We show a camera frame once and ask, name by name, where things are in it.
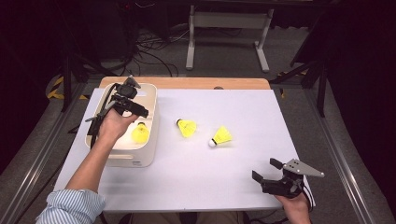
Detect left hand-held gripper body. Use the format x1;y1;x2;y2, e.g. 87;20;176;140
106;75;142;117

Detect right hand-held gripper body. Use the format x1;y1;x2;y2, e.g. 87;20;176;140
261;158;325;199

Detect yellow shuttlecock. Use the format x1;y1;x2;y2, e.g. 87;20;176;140
175;118;198;139
130;121;151;145
207;125;233;148

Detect white plastic bin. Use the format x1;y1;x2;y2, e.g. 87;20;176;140
84;82;161;169

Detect person's right hand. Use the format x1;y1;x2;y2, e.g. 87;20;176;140
275;192;311;224

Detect person's left hand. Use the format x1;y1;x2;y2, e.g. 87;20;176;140
97;106;139;144

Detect white board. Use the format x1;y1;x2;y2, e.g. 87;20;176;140
53;88;316;214

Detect black tripod stand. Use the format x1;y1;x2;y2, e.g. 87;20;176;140
269;12;331;119
60;52;120;113

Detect yellow black floor tape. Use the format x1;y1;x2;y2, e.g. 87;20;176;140
46;76;90;101

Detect striped shirt sleeve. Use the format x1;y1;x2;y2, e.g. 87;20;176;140
35;189;106;224

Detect white metal stand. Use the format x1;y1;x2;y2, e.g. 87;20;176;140
185;4;275;74

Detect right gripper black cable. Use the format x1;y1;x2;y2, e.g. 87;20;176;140
302;189;314;216

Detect black floor cables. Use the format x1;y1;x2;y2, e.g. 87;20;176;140
118;27;191;77

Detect aluminium rail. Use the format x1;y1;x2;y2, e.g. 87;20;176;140
0;82;94;224
303;88;377;224

